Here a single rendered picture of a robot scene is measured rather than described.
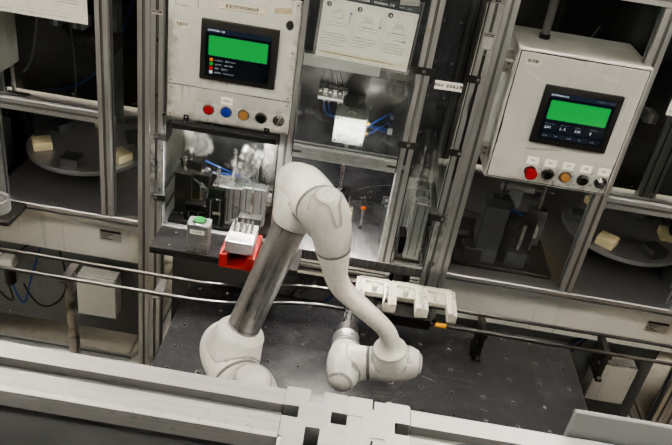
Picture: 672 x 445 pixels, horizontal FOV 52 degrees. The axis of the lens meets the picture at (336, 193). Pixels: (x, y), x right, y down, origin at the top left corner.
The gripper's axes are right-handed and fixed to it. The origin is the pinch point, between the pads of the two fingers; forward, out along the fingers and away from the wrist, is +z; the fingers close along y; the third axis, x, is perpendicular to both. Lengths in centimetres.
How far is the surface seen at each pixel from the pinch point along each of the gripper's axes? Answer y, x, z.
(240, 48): 78, 48, 17
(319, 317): -19.8, 9.8, 10.6
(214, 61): 72, 57, 17
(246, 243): 13.5, 38.9, 3.5
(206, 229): 14, 54, 7
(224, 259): 6.6, 45.8, 1.5
